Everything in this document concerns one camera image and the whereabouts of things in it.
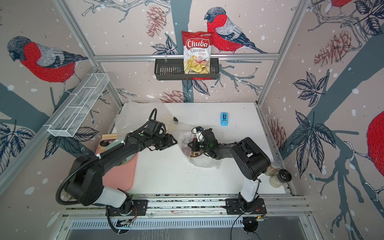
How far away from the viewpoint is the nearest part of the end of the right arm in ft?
2.48

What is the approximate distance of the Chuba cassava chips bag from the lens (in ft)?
2.78

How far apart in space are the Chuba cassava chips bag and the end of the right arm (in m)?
0.38
